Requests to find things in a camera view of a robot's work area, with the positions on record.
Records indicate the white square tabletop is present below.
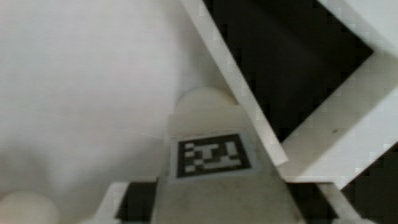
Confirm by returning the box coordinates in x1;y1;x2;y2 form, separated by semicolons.
0;0;286;224

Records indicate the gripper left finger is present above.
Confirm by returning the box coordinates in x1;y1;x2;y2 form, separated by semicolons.
85;181;156;224

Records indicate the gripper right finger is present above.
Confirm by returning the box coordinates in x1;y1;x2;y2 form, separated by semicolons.
287;182;373;224

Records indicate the white u-shaped obstacle fence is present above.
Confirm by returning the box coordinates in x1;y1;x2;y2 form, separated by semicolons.
279;0;398;186

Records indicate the white table leg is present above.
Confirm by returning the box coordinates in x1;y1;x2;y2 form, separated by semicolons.
151;87;305;224

